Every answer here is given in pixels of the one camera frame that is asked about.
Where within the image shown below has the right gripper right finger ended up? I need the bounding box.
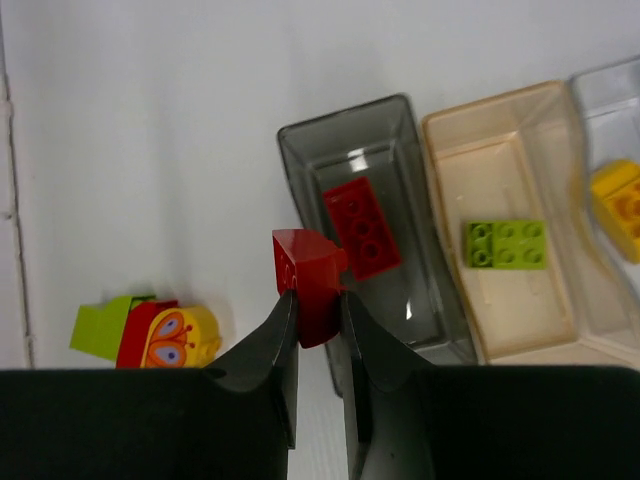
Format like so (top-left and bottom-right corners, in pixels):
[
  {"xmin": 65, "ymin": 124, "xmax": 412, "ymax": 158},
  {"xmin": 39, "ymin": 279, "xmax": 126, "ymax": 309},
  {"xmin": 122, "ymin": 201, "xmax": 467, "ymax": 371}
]
[{"xmin": 340, "ymin": 292, "xmax": 639, "ymax": 479}]

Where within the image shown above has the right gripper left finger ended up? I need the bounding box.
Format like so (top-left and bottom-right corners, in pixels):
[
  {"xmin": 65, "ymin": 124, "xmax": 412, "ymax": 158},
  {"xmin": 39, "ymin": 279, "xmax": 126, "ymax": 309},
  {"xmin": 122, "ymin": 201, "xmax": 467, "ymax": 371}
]
[{"xmin": 1, "ymin": 291, "xmax": 298, "ymax": 479}]

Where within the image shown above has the red round lego brick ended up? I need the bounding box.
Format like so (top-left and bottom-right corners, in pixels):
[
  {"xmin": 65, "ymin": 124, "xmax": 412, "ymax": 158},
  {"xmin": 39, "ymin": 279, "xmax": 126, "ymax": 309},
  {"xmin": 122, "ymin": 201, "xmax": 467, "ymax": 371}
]
[{"xmin": 272, "ymin": 229, "xmax": 348, "ymax": 348}]

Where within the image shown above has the lime green lego brick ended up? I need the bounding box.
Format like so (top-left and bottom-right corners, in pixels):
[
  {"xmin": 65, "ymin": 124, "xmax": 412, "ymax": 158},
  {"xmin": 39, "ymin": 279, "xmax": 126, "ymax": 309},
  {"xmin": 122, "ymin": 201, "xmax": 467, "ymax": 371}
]
[{"xmin": 464, "ymin": 219, "xmax": 547, "ymax": 270}]

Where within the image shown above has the grey plastic container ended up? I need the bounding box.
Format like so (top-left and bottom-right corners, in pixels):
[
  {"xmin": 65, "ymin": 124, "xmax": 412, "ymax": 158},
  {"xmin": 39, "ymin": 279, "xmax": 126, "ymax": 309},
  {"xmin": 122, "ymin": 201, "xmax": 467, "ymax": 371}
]
[{"xmin": 277, "ymin": 94, "xmax": 478, "ymax": 392}]

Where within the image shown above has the orange plastic container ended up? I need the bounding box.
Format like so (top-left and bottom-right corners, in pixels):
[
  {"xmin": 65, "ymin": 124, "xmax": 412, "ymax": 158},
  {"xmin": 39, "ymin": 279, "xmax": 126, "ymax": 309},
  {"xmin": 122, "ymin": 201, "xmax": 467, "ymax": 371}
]
[{"xmin": 422, "ymin": 80, "xmax": 607, "ymax": 365}]

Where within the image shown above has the clear plastic container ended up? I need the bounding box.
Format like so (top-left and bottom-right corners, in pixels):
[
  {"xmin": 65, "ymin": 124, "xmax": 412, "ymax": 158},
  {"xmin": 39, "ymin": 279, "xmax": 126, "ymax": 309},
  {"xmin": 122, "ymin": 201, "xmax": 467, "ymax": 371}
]
[{"xmin": 558, "ymin": 58, "xmax": 639, "ymax": 368}]

